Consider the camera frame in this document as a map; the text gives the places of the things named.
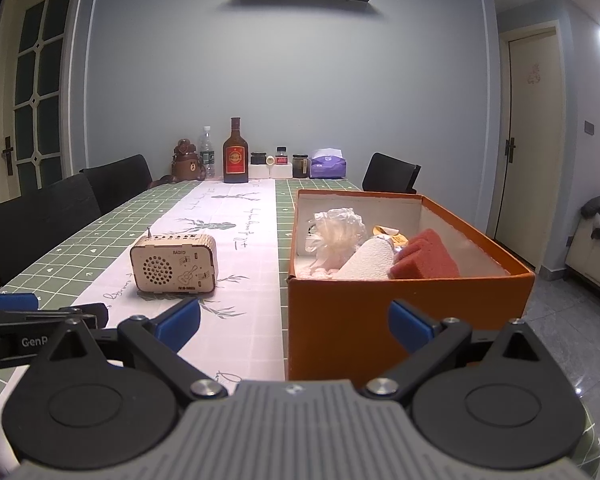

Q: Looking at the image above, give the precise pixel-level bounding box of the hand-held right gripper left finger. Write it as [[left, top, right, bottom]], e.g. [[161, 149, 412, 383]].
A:
[[40, 297, 229, 401]]

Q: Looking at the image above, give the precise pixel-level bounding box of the red sponge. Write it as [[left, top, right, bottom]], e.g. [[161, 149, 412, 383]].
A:
[[390, 228, 461, 279]]

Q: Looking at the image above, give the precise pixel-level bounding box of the cream sofa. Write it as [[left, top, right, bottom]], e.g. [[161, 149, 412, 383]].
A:
[[565, 215, 600, 303]]

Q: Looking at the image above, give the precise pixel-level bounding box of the black chair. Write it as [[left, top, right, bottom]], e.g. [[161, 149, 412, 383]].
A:
[[80, 154, 153, 216], [362, 152, 421, 195], [0, 174, 103, 286]]

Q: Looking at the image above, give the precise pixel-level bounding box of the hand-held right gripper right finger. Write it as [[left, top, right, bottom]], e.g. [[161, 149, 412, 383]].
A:
[[365, 299, 555, 401]]

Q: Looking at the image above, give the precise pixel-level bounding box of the white terry mitt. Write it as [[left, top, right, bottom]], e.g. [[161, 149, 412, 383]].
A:
[[332, 237, 395, 281]]

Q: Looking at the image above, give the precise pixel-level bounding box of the clear plastic water bottle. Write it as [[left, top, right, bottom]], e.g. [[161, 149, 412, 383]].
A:
[[199, 126, 215, 180]]

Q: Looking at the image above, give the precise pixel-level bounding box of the cream plain door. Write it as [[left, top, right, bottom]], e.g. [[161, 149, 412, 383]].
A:
[[497, 22, 561, 266]]

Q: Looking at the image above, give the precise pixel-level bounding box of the orange cardboard box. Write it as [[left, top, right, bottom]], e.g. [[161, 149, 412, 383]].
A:
[[285, 189, 536, 383]]

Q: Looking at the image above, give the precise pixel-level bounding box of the wooden radio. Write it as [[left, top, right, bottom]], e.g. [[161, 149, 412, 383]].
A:
[[130, 227, 218, 295]]

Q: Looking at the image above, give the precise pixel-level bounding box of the green checked tablecloth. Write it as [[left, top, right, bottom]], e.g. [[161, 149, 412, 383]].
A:
[[0, 178, 600, 476]]

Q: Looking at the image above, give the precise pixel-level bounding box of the brown liquor bottle red label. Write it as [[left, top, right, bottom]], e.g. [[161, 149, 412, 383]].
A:
[[223, 117, 249, 183]]

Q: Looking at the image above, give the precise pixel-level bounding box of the glass panel door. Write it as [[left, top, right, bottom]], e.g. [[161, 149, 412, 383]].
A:
[[0, 0, 75, 206]]

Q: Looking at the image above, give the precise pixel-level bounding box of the brown bear bottle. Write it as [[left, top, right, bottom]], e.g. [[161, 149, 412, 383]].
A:
[[150, 138, 204, 188]]

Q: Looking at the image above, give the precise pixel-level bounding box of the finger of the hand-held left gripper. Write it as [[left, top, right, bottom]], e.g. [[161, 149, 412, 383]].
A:
[[0, 301, 109, 332], [0, 292, 39, 312]]

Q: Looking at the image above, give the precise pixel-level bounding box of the orange foil snack packet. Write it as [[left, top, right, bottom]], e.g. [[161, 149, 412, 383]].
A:
[[372, 226, 411, 251]]

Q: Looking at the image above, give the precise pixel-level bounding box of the white printed table runner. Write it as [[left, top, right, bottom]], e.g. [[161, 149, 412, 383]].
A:
[[72, 180, 288, 386]]

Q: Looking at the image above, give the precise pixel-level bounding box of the purple tissue pack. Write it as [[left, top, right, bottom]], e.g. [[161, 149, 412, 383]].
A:
[[310, 148, 348, 180]]

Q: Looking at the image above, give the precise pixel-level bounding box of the silver foil bundle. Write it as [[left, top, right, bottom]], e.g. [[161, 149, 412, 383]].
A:
[[305, 207, 368, 273]]

